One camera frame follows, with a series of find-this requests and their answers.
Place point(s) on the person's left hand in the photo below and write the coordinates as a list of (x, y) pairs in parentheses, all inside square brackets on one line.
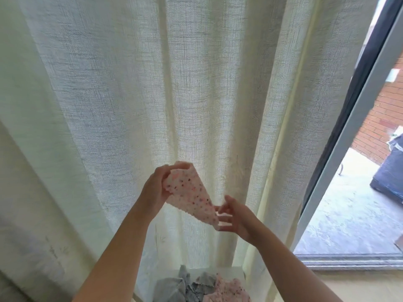
[(154, 195)]

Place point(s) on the white linen curtain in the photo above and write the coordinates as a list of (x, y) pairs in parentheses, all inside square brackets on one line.
[(157, 78)]

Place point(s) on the person's left forearm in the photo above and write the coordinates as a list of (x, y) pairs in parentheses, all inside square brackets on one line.
[(113, 261)]

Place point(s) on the white sliding door frame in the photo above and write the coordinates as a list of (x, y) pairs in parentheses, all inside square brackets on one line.
[(352, 129)]

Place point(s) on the person's right hand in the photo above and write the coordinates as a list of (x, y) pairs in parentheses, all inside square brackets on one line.
[(242, 220)]

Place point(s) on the white table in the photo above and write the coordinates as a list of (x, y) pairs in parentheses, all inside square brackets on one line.
[(236, 272)]

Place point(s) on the brown wooden board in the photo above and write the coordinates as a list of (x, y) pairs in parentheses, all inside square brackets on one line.
[(399, 242)]

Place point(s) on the person's right forearm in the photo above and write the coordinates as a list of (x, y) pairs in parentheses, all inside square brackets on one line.
[(293, 270)]

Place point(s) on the dark blue tarpaulin cover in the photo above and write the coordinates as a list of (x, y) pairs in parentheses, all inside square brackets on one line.
[(389, 173)]

